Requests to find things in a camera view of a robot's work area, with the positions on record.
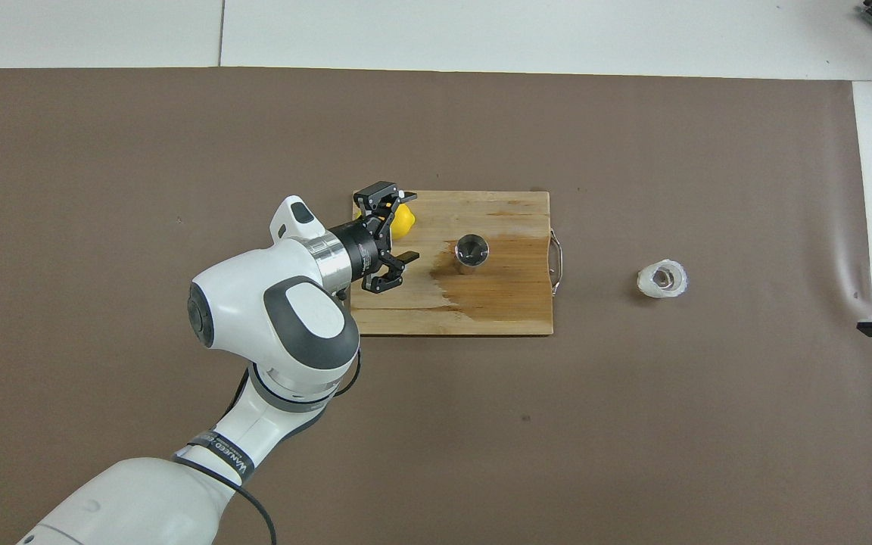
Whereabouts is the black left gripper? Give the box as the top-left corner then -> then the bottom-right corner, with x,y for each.
329,180 -> 422,295

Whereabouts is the steel double jigger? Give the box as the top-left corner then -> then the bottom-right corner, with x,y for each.
454,232 -> 491,276

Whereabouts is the clear plastic cup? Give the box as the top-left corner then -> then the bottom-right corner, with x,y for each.
637,259 -> 689,299

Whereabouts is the yellow lemon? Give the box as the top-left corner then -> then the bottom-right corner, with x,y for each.
357,201 -> 416,241

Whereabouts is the wooden cutting board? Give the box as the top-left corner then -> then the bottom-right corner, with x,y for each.
350,189 -> 564,337

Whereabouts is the brown paper table mat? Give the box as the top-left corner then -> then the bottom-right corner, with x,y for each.
0,67 -> 872,545

